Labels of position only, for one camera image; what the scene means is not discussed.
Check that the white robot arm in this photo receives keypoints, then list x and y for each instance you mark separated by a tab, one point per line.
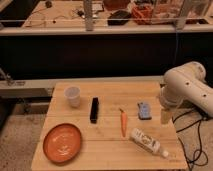
185	82

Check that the black rectangular bar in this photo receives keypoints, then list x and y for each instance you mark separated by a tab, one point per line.
94	110

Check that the orange carrot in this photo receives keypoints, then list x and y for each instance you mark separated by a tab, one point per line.
123	122

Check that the translucent plastic cup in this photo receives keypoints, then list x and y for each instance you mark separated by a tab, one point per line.
72	94

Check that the blue sponge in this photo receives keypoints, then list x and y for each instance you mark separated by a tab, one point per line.
144	111

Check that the white plastic bottle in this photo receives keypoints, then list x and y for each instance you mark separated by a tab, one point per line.
148	143

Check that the black pouch on bench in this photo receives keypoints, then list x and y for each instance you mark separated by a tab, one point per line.
119	17

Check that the orange crate on bench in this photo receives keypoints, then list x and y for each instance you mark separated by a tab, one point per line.
142	15

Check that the grey metal post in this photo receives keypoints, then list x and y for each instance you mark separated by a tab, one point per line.
88	14

